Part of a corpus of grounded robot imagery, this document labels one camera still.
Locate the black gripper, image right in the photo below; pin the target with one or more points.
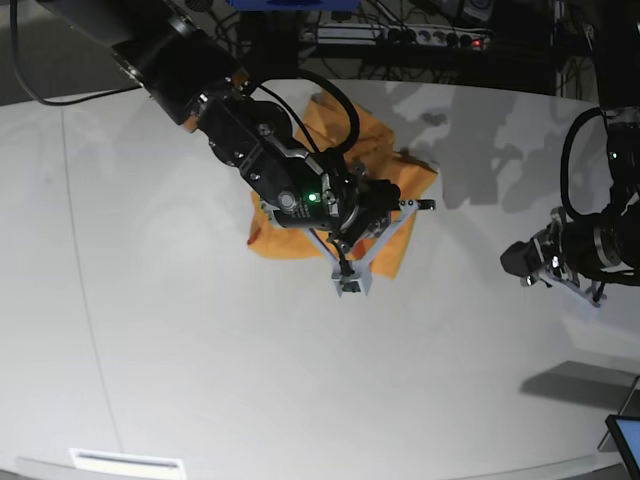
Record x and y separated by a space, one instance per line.
564 244

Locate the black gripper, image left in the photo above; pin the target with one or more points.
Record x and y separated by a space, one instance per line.
375 200

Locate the orange yellow T-shirt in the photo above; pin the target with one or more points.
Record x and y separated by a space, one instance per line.
328 123

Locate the black robot arm, image left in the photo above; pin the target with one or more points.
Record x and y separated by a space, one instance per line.
203 87

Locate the white power strip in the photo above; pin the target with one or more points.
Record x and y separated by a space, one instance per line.
425 35

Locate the tablet screen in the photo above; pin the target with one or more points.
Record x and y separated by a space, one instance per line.
624 431

